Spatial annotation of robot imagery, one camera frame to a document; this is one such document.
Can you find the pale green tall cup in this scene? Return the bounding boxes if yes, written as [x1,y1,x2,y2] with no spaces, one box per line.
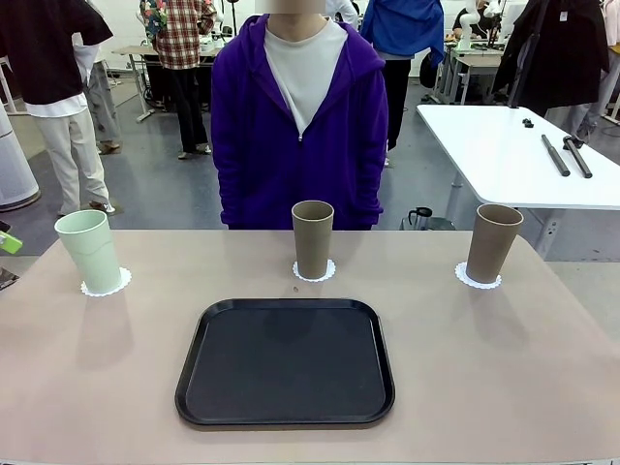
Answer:
[53,209,123,295]

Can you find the white scalloped paper coaster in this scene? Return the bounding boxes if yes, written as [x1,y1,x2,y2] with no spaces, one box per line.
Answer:
[79,264,134,297]
[292,259,337,283]
[454,261,504,291]

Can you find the brown tall cup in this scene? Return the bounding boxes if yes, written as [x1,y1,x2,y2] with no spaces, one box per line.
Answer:
[291,200,336,280]
[465,202,525,285]

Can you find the person's right forearm purple sleeve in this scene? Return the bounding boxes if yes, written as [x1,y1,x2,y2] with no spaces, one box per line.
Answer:
[215,144,248,229]

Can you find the person's left forearm purple sleeve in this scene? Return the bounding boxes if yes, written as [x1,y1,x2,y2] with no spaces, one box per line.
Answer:
[357,144,388,229]

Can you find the white cylindrical air purifier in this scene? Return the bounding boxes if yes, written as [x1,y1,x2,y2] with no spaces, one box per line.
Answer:
[0,101,42,213]

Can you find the person in grey trousers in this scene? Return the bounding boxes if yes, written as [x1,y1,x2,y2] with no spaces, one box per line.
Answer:
[72,28,123,155]

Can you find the person black top white trousers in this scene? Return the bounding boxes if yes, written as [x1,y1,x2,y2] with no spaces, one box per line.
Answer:
[0,0,116,218]

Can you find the grey background desk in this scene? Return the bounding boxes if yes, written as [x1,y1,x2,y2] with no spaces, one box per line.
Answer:
[445,46,505,106]
[111,45,217,123]

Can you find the person in plaid shirt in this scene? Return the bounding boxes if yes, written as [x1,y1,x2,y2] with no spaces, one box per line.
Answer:
[139,0,218,161]

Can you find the black plastic serving tray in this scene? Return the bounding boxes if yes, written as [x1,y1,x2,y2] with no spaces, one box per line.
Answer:
[174,297,396,427]

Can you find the person in purple hoodie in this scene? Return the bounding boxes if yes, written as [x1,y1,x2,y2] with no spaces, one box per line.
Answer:
[210,0,390,232]

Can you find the person in blue jacket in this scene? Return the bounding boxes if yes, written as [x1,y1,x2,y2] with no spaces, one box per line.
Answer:
[359,0,447,169]

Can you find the black hanging bag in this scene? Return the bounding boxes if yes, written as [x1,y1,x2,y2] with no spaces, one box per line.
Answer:
[418,49,440,89]

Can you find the white work table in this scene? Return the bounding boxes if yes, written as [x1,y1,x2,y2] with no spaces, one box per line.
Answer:
[416,104,620,261]

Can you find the black metal rod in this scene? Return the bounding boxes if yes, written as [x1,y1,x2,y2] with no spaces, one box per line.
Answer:
[561,136,595,179]
[541,133,573,177]

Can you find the person in black coat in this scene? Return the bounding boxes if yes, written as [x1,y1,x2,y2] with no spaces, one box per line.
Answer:
[491,0,611,144]

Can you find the black handled jug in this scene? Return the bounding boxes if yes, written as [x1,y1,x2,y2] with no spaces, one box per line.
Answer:
[407,206,457,232]

